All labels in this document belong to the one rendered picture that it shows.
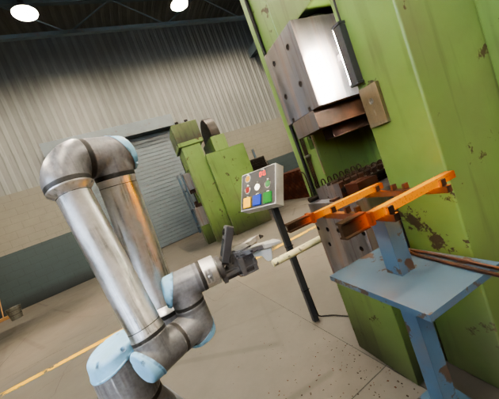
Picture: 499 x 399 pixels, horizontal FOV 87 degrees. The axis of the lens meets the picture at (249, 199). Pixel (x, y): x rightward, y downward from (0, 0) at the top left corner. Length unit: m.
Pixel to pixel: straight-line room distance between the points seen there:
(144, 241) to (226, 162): 5.33
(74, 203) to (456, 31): 1.42
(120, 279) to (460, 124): 1.25
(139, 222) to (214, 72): 10.16
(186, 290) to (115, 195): 0.35
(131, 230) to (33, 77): 9.51
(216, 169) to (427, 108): 5.23
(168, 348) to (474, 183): 1.18
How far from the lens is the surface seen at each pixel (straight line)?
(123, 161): 0.87
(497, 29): 1.54
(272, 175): 1.73
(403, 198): 0.82
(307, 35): 1.43
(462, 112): 1.31
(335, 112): 1.42
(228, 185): 6.05
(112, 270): 0.75
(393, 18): 1.22
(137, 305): 0.75
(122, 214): 0.86
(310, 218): 0.93
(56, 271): 9.33
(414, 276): 0.99
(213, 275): 0.80
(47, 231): 9.28
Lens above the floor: 1.18
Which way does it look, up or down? 5 degrees down
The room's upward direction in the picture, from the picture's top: 21 degrees counter-clockwise
